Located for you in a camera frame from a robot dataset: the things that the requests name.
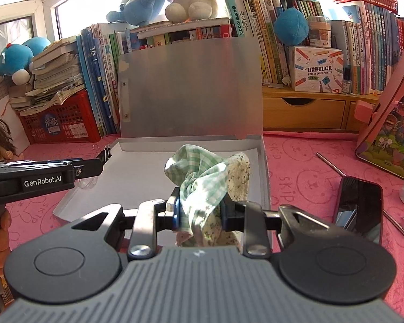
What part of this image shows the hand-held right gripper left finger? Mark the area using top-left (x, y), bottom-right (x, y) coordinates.
top-left (71, 188), bottom-right (182, 260)

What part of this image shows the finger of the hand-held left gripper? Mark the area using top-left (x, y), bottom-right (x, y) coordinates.
top-left (75, 147), bottom-right (112, 182)

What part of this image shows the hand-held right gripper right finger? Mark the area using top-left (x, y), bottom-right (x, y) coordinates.
top-left (221, 193), bottom-right (324, 259)

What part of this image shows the green checked floral cloth pouch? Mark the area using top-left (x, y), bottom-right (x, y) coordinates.
top-left (164, 144), bottom-right (251, 248)

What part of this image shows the white storage box with lid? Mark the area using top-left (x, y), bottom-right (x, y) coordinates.
top-left (52, 35), bottom-right (271, 244)

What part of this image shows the black binder clip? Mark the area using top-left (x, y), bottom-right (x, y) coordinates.
top-left (92, 143), bottom-right (113, 157)

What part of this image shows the red plastic crate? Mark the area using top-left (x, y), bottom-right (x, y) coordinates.
top-left (18, 89), bottom-right (102, 144)

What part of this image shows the row of blue green books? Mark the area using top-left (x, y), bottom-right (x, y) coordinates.
top-left (77, 23), bottom-right (133, 136)

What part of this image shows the pink printed table mat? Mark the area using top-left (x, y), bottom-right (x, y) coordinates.
top-left (0, 131), bottom-right (404, 317)

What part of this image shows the stack of worn books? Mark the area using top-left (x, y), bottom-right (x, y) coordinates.
top-left (9, 36), bottom-right (85, 117)

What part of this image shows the metal straw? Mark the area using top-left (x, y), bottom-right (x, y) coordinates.
top-left (316, 152), bottom-right (404, 240)

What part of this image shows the blue white cat plush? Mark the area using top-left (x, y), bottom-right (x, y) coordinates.
top-left (0, 37), bottom-right (52, 85)

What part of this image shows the wooden drawer shelf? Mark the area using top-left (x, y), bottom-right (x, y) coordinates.
top-left (262, 85), bottom-right (386, 132)

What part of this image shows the dark glossy phone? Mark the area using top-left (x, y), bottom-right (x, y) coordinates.
top-left (333, 175), bottom-right (384, 245)

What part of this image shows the row of small books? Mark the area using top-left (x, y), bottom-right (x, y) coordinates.
top-left (121, 17), bottom-right (238, 54)

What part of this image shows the white printed carton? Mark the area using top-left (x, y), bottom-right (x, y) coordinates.
top-left (288, 45), bottom-right (344, 93)

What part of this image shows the blue elephant plush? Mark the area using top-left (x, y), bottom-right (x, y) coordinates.
top-left (106, 0), bottom-right (166, 27)

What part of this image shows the row of tall upright books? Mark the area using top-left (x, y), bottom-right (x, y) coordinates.
top-left (220, 0), bottom-right (324, 85)

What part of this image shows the small dark bottle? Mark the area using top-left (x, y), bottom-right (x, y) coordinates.
top-left (342, 67), bottom-right (353, 94)

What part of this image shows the blue round plush toy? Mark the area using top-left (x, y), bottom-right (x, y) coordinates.
top-left (242, 0), bottom-right (319, 46)

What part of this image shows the row of grey blue books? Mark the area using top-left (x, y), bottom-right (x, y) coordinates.
top-left (330, 2), bottom-right (404, 95)

